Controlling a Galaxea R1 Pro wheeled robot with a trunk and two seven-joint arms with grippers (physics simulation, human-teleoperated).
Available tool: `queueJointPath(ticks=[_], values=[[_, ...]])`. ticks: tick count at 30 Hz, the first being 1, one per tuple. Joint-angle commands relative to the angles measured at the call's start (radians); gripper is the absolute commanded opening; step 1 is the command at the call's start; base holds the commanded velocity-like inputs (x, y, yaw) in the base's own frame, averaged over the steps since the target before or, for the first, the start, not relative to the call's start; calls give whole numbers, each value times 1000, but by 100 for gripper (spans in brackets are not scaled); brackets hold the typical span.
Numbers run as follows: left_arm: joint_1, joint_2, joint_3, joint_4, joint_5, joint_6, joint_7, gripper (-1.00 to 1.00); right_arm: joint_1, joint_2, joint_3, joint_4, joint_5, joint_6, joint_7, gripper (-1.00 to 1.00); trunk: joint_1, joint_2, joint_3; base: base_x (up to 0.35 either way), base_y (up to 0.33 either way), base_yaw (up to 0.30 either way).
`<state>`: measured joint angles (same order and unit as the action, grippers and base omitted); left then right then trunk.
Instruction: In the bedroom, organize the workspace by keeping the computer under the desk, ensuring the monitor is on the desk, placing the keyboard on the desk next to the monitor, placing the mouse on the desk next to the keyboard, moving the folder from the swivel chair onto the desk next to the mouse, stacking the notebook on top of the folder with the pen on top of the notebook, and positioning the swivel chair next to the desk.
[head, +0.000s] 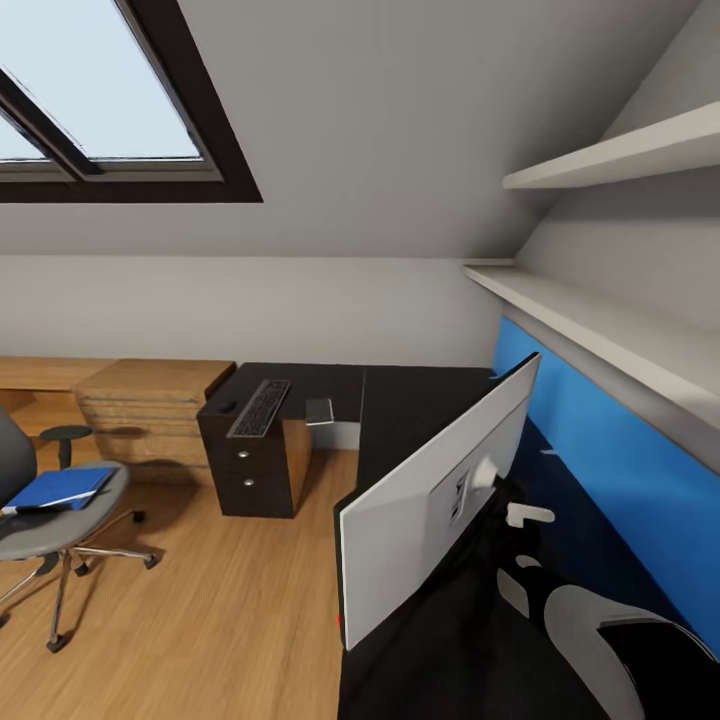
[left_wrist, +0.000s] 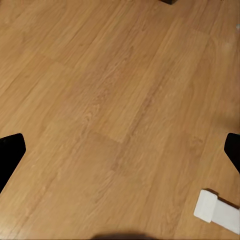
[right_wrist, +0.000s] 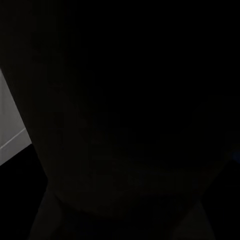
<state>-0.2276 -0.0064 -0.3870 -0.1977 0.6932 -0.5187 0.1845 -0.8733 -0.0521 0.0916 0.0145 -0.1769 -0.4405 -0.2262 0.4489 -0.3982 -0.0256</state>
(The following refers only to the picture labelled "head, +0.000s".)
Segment keyboard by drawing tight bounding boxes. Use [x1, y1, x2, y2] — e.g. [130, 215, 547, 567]
[227, 380, 291, 438]

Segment swivel chair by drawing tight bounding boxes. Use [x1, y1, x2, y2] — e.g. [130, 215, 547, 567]
[0, 408, 157, 653]

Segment notebook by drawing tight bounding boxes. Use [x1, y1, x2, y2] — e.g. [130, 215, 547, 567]
[306, 399, 334, 426]

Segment folder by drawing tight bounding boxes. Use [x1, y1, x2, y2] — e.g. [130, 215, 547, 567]
[2, 466, 114, 514]

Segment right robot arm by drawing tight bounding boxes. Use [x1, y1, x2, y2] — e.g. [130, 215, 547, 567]
[484, 503, 720, 720]

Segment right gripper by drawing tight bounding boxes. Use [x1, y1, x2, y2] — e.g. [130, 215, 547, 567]
[484, 512, 540, 558]

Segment monitor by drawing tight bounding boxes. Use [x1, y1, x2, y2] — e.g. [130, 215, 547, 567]
[333, 352, 542, 651]

